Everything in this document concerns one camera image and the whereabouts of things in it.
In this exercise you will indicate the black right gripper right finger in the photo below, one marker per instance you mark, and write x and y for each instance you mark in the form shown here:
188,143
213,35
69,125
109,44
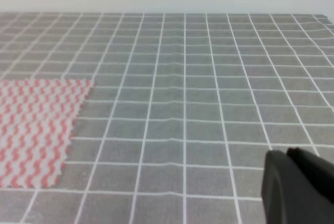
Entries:
317,170

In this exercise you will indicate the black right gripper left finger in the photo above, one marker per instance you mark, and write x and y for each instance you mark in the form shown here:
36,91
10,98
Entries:
288,196

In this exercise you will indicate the pink wavy striped towel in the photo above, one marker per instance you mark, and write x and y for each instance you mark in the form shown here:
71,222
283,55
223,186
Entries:
37,118

